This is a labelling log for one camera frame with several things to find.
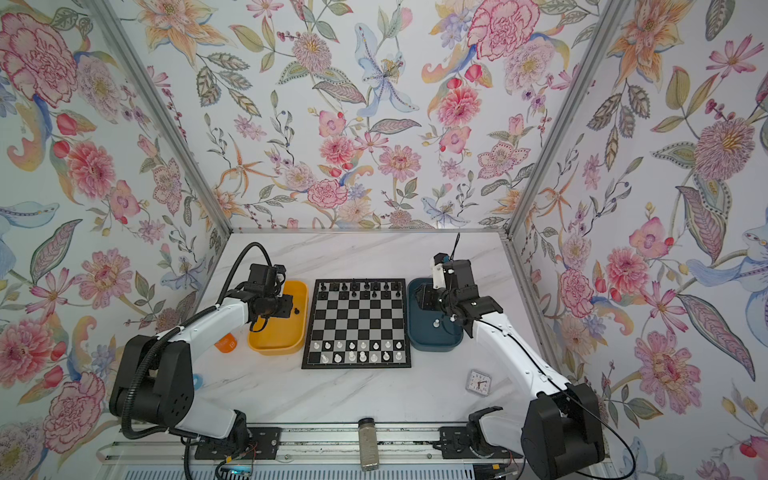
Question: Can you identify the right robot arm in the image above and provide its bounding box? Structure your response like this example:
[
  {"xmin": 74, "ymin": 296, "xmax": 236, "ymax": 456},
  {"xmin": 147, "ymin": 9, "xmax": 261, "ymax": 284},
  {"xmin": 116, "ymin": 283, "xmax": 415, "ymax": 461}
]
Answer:
[{"xmin": 416, "ymin": 253, "xmax": 606, "ymax": 479}]

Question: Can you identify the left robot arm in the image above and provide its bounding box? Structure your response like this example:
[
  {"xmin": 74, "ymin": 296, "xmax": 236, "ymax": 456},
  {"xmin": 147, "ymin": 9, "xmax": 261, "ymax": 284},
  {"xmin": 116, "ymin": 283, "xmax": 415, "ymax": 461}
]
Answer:
[{"xmin": 109, "ymin": 264, "xmax": 293, "ymax": 456}]

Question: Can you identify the black chess pieces row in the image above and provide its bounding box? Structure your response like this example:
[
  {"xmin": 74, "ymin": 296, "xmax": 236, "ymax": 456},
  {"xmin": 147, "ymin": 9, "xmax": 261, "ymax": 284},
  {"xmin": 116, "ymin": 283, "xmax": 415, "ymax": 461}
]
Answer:
[{"xmin": 315, "ymin": 280, "xmax": 404, "ymax": 300}]

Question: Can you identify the black white chess board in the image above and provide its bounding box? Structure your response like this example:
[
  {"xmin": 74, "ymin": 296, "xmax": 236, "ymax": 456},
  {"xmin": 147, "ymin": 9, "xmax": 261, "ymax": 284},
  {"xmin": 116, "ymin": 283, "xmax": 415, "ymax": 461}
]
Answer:
[{"xmin": 301, "ymin": 278, "xmax": 412, "ymax": 370}]

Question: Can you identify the white chess pieces row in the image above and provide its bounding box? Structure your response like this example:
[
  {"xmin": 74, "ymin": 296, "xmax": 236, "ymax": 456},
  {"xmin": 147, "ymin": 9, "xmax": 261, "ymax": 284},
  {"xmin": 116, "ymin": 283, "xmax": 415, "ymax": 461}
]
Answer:
[{"xmin": 304, "ymin": 340, "xmax": 410, "ymax": 367}]

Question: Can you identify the teal plastic tray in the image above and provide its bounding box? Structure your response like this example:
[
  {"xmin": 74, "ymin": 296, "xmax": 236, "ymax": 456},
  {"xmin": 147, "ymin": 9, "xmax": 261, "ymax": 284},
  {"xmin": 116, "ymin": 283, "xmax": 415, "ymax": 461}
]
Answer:
[{"xmin": 407, "ymin": 278, "xmax": 464, "ymax": 352}]

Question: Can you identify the yellow plastic tray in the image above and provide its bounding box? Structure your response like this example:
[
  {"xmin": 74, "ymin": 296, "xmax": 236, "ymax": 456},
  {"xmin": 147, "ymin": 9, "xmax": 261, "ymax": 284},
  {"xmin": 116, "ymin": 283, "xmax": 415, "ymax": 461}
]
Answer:
[{"xmin": 248, "ymin": 280, "xmax": 310, "ymax": 356}]

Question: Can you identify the small white alarm clock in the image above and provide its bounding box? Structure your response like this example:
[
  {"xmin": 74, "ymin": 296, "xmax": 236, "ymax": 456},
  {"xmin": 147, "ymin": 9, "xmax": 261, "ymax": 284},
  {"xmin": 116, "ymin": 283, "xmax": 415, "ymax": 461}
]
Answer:
[{"xmin": 465, "ymin": 370, "xmax": 492, "ymax": 397}]

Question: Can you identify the glass spice jar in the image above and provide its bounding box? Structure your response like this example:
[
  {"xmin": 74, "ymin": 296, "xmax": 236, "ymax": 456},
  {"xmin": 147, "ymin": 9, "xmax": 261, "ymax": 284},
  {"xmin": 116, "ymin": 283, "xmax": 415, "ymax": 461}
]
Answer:
[{"xmin": 357, "ymin": 417, "xmax": 380, "ymax": 471}]

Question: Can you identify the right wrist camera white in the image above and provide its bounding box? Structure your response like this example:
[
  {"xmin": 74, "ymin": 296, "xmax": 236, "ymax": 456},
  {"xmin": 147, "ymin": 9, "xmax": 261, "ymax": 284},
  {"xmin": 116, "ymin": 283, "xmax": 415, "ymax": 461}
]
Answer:
[{"xmin": 431, "ymin": 253, "xmax": 450, "ymax": 290}]

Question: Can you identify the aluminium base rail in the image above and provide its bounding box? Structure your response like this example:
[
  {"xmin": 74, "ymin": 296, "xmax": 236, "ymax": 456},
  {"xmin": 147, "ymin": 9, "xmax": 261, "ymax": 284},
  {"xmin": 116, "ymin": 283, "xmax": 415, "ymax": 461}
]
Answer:
[{"xmin": 95, "ymin": 422, "xmax": 613, "ymax": 466}]

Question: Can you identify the left black corrugated cable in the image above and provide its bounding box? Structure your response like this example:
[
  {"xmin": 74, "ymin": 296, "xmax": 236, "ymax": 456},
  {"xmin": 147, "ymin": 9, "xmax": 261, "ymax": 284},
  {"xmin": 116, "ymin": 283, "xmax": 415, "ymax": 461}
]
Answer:
[{"xmin": 119, "ymin": 241, "xmax": 274, "ymax": 480}]

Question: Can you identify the right thin black cable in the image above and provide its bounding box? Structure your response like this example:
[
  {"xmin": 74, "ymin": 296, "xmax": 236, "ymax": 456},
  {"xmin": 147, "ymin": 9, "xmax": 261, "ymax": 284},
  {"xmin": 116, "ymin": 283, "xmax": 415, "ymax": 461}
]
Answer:
[{"xmin": 449, "ymin": 232, "xmax": 637, "ymax": 480}]

